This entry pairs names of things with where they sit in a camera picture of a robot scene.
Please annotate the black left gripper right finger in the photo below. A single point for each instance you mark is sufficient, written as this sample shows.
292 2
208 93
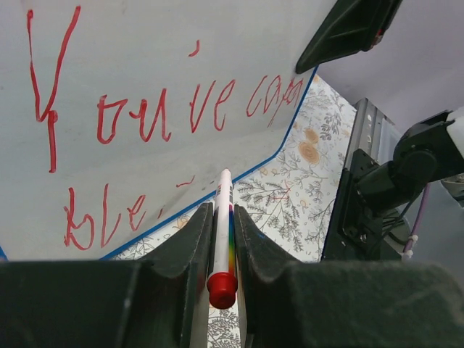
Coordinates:
284 302

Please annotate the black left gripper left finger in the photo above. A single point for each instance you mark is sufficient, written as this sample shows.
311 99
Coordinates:
159 300

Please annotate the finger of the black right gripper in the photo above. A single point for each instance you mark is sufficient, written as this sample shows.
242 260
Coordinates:
350 27

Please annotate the red white marker pen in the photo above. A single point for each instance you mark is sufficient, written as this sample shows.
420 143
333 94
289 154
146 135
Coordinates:
222 283

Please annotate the blue framed whiteboard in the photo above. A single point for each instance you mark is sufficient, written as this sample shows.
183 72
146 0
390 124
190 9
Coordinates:
116 116

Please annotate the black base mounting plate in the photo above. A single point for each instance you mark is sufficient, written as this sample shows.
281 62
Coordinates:
367 193

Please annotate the aluminium front rail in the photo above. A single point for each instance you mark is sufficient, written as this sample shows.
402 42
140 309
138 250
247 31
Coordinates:
373 132

